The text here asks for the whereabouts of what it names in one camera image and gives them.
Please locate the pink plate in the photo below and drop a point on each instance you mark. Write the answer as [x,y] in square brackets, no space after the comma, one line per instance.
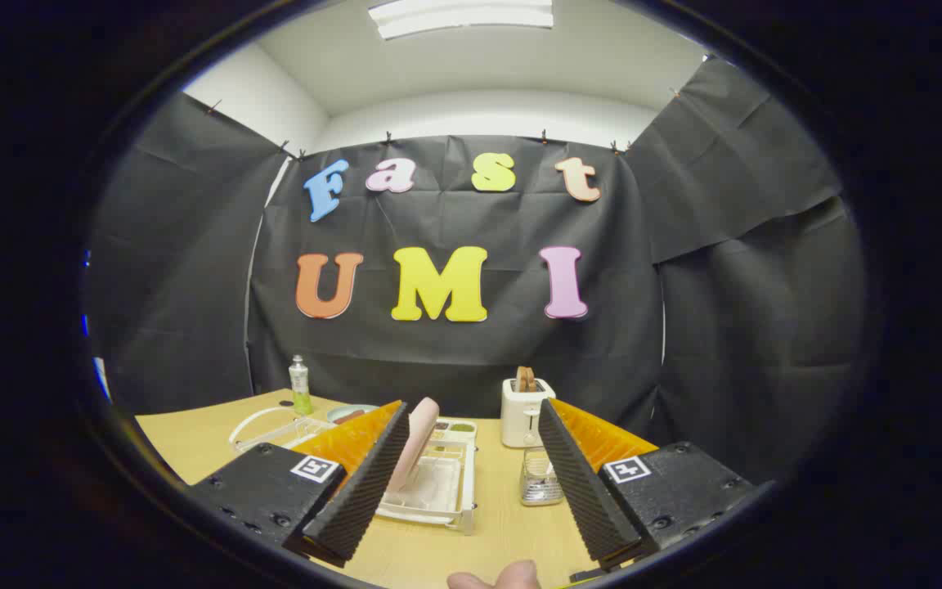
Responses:
[418,442]

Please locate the ceiling light panel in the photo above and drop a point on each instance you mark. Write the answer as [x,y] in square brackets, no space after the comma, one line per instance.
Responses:
[463,16]

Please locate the white divided tray with beans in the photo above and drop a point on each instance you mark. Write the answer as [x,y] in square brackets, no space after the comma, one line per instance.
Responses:
[463,427]

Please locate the brown meat piece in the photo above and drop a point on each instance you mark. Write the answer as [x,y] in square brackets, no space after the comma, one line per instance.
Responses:
[348,416]

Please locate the black backdrop cloth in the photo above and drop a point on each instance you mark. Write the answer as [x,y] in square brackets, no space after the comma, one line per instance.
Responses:
[471,343]

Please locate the white toaster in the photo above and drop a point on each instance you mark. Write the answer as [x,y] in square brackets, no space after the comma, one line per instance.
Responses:
[520,413]

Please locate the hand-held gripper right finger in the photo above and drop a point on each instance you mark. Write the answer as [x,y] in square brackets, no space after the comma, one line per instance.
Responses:
[581,491]

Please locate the light blue plate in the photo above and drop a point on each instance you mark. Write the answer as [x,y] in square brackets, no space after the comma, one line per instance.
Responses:
[340,411]

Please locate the clear bottle with green liquid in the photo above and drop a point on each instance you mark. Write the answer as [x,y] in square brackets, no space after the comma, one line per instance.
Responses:
[301,393]

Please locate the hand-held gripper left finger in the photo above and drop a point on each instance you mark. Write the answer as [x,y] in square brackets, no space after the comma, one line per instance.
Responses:
[365,491]

